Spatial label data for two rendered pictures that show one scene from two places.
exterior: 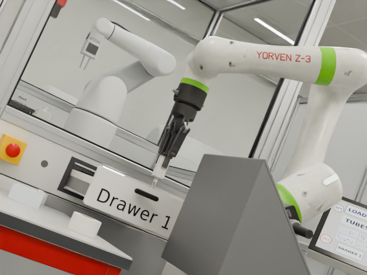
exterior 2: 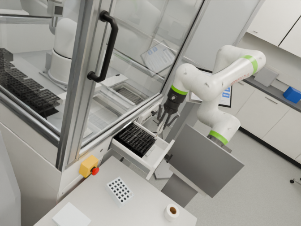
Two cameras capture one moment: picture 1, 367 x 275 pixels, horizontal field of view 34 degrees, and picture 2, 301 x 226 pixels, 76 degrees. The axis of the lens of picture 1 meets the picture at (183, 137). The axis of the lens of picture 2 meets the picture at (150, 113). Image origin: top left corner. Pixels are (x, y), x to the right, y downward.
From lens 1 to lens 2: 1.67 m
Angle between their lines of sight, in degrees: 62
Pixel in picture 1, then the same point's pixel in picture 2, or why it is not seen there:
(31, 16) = (83, 105)
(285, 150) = not seen: outside the picture
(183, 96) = (178, 101)
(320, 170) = (236, 124)
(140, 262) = not seen: hidden behind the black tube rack
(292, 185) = (227, 136)
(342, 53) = (260, 64)
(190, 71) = (183, 87)
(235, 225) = (224, 182)
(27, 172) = not seen: hidden behind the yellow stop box
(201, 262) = (201, 182)
